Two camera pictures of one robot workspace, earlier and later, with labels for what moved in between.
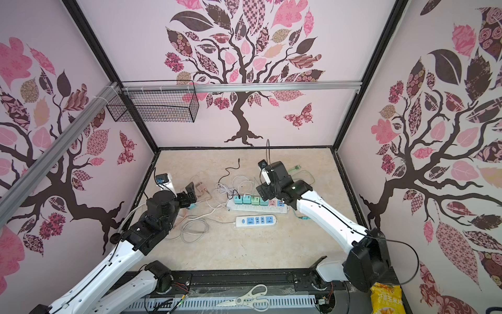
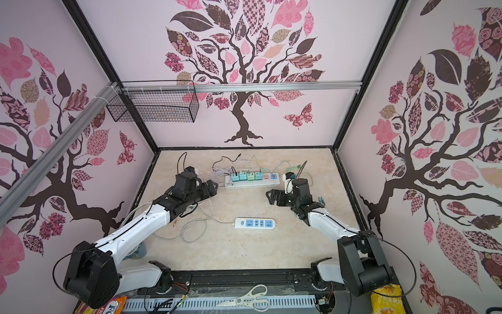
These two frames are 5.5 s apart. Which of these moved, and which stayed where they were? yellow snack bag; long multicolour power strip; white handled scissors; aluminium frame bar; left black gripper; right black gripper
Moved: right black gripper; long multicolour power strip; left black gripper
Stayed: aluminium frame bar; yellow snack bag; white handled scissors
